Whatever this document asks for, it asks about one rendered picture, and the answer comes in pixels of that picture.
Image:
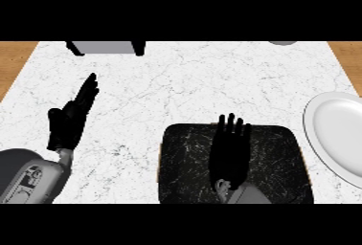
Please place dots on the white plate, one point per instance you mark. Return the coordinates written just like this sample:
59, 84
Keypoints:
336, 134

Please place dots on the grey round object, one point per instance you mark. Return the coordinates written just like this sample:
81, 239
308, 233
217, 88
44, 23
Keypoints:
282, 43

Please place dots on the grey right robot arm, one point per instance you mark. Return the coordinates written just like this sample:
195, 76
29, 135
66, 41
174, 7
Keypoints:
242, 193

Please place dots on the grey appliance with black legs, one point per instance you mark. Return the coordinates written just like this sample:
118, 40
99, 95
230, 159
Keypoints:
105, 47

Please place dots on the black marbled tray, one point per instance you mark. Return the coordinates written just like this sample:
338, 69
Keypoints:
187, 166

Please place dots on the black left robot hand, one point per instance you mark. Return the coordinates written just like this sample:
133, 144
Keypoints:
71, 121

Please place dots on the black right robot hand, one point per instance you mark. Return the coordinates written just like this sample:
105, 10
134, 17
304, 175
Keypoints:
229, 153

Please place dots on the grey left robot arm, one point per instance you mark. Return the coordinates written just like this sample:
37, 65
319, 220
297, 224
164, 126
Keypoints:
28, 178

